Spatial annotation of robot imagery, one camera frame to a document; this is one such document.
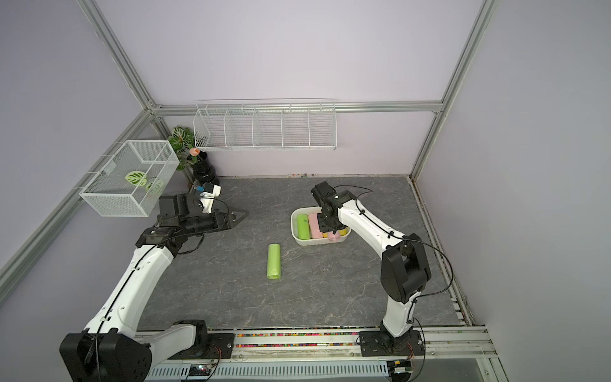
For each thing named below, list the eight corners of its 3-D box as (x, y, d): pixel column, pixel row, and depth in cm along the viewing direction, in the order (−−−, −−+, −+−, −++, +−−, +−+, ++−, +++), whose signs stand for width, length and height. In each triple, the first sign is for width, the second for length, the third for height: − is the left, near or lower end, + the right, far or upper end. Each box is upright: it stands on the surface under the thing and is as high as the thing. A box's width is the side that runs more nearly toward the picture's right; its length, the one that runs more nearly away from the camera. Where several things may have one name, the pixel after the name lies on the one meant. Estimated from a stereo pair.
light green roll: (267, 279, 89) (266, 276, 87) (269, 247, 98) (267, 244, 96) (280, 278, 90) (279, 275, 87) (280, 246, 98) (279, 243, 96)
